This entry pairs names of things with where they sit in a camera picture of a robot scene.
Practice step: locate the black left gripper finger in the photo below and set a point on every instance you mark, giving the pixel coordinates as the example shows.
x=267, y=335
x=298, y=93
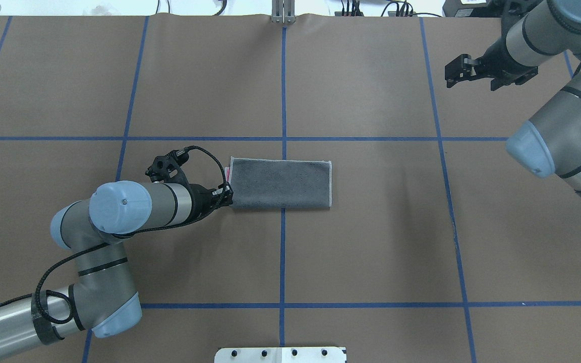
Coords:
x=220, y=201
x=224, y=190

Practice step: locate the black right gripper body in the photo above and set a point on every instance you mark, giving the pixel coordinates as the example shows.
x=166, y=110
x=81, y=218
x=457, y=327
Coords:
x=494, y=58

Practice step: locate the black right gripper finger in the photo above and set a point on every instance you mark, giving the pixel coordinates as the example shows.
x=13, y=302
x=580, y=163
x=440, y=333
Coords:
x=461, y=66
x=453, y=78

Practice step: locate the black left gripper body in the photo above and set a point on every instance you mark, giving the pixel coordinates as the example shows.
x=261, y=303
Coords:
x=200, y=200

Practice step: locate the pink towel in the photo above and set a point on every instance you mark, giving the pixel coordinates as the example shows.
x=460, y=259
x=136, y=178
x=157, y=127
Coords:
x=280, y=183

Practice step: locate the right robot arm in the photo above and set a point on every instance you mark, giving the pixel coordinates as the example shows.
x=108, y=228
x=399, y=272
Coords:
x=550, y=141

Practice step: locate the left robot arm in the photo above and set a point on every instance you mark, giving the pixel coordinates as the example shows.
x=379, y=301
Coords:
x=104, y=299

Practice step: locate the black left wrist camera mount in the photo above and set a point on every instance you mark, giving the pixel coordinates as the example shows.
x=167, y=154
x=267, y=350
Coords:
x=167, y=168

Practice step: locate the aluminium frame post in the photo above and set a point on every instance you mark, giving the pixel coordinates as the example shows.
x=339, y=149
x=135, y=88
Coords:
x=283, y=12

